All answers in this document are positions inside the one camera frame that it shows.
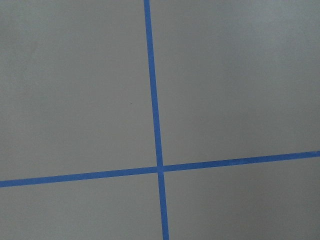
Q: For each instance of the blue tape line crosswise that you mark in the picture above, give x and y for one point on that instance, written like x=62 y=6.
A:
x=156 y=169

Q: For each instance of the blue tape line lengthwise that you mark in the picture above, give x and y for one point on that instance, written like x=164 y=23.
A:
x=156 y=121

